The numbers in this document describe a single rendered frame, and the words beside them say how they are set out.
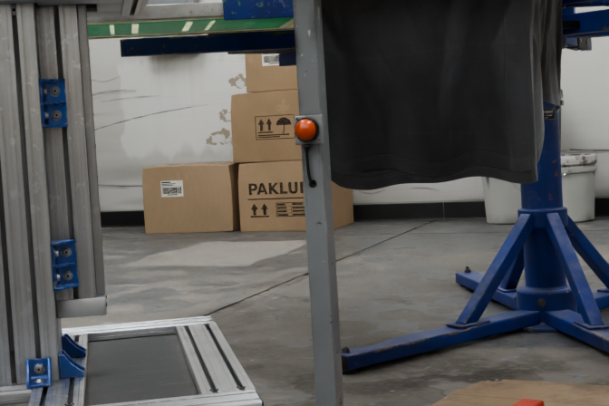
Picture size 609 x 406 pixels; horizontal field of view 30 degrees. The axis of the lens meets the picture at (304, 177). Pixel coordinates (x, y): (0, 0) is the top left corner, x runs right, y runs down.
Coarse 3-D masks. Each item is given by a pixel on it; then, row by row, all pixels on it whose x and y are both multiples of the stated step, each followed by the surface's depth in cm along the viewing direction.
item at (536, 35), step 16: (544, 0) 227; (560, 0) 250; (544, 16) 229; (560, 16) 250; (544, 32) 234; (560, 32) 249; (544, 48) 234; (560, 48) 249; (544, 64) 234; (560, 64) 249; (544, 80) 235; (560, 80) 249; (544, 96) 235; (560, 96) 256; (544, 128) 225
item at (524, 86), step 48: (336, 0) 224; (384, 0) 220; (432, 0) 217; (480, 0) 215; (528, 0) 211; (336, 48) 225; (384, 48) 221; (432, 48) 219; (480, 48) 216; (528, 48) 212; (336, 96) 226; (384, 96) 223; (432, 96) 220; (480, 96) 217; (528, 96) 212; (336, 144) 226; (384, 144) 224; (432, 144) 220; (480, 144) 218; (528, 144) 212
